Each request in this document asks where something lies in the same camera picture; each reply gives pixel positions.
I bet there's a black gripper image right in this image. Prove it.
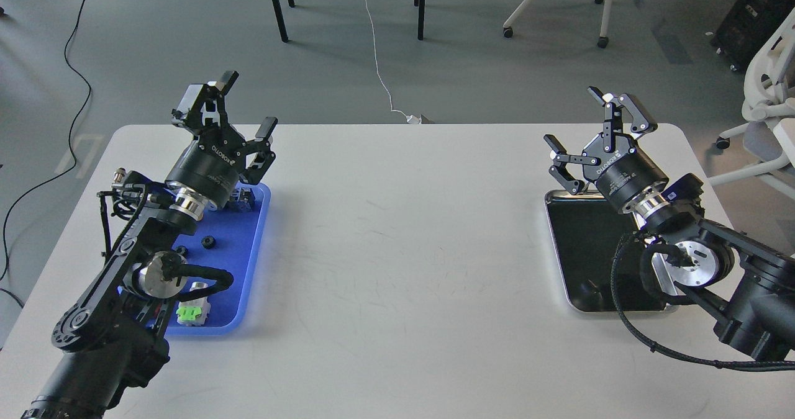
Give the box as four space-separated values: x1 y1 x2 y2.
544 86 670 214

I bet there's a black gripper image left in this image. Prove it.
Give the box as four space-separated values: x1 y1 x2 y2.
165 70 278 209

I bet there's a small black gear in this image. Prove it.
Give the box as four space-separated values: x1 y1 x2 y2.
201 235 217 250

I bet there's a silver metal tray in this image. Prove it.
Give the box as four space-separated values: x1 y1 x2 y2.
544 189 678 315

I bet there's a blue plastic tray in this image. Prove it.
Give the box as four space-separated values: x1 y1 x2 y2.
165 183 271 339

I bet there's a white office chair right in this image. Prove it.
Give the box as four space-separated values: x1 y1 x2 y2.
708 11 794 198

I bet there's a black cabinet top right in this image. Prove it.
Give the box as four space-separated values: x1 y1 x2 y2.
711 0 794 72

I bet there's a green button blue switch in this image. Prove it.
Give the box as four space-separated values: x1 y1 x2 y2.
225 187 256 213

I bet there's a green grey push button switch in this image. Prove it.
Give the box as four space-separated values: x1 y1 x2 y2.
176 297 211 327

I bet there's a black cable on floor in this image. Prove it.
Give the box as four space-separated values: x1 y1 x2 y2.
0 0 143 308

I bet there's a white cable on floor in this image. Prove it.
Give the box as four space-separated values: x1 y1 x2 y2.
358 0 423 125

